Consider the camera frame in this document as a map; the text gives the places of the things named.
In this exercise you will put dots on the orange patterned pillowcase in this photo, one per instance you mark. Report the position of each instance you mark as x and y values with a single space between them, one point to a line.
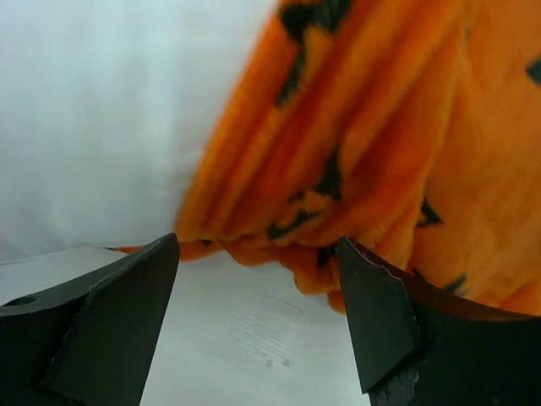
411 127

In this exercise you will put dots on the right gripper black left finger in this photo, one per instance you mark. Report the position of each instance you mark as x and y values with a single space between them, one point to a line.
91 340

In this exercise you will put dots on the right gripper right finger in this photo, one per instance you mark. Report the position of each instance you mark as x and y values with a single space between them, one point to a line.
416 344

